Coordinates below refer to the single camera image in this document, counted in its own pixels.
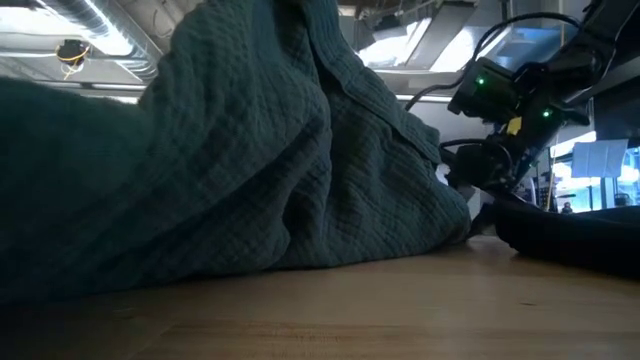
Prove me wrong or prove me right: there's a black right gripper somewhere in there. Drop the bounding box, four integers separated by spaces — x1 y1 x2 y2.
447 53 601 237

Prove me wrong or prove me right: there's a black T-shirt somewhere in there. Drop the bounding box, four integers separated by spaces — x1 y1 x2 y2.
492 198 640 277

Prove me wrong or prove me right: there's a dark green garment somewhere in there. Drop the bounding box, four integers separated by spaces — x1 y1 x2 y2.
0 0 472 306

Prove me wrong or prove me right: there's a white board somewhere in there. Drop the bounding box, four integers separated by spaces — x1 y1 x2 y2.
571 138 630 179

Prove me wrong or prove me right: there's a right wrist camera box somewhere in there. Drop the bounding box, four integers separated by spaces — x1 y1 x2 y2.
447 56 519 125

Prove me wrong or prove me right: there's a rectangular metal air duct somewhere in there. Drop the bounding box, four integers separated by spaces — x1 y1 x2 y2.
429 0 581 74

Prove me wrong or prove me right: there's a black looped camera cable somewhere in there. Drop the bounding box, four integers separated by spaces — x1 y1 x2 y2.
403 12 581 112

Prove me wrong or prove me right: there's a silver spiral air duct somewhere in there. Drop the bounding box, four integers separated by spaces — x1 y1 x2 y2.
39 0 166 81

